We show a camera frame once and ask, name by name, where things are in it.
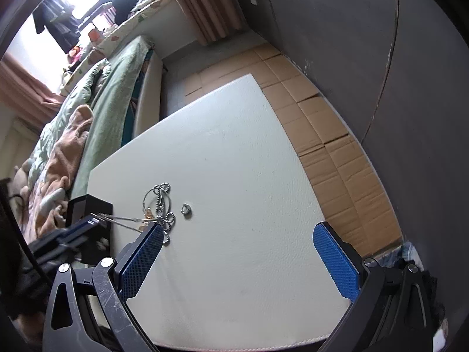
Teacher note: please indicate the black bag on sill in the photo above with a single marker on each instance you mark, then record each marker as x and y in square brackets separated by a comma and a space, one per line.
[123, 9]

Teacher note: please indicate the pink curtain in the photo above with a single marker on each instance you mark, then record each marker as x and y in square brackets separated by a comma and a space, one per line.
[213, 20]
[28, 97]

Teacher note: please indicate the light green floral quilt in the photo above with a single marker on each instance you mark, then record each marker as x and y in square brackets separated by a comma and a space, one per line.
[84, 92]

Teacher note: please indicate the orange item on sill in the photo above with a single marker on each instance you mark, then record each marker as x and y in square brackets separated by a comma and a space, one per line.
[95, 36]

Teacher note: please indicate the beige plush toy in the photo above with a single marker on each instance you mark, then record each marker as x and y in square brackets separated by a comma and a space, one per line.
[19, 187]

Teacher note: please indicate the right pink curtain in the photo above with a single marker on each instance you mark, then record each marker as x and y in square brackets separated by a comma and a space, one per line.
[213, 20]

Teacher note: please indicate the flattened cardboard on floor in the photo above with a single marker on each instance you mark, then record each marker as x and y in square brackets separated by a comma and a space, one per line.
[349, 192]

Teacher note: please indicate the pink toy on sill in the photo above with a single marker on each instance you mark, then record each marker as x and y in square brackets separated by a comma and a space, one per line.
[74, 54]

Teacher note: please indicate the black jewelry box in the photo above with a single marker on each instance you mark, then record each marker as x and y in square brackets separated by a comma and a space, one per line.
[83, 206]

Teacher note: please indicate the cream bed headboard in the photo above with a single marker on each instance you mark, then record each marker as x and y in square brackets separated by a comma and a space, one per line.
[17, 147]

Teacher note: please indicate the floral window seat cushion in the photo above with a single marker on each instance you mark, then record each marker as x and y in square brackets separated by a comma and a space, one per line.
[111, 40]

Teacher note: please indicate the pink fleece blanket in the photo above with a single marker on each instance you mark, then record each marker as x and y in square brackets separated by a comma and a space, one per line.
[48, 201]

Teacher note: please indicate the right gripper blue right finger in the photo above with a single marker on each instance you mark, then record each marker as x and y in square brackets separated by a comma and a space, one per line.
[340, 259]

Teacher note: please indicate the white square table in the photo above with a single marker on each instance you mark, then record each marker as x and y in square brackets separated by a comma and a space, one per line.
[240, 272]

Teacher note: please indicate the left pink curtain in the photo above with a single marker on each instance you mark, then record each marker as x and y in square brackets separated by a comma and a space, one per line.
[28, 97]

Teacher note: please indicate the bed with green sheet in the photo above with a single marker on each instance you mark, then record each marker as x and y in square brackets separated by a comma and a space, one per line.
[110, 108]

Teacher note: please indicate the hanging dark clothes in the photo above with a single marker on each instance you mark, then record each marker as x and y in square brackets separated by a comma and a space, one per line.
[56, 16]

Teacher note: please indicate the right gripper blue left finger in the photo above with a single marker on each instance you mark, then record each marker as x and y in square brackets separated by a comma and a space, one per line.
[136, 259]

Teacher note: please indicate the dark grey wardrobe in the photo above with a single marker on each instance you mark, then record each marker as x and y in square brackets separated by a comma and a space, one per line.
[397, 73]

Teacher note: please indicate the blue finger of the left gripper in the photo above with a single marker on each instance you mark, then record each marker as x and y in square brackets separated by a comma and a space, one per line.
[86, 226]
[58, 246]

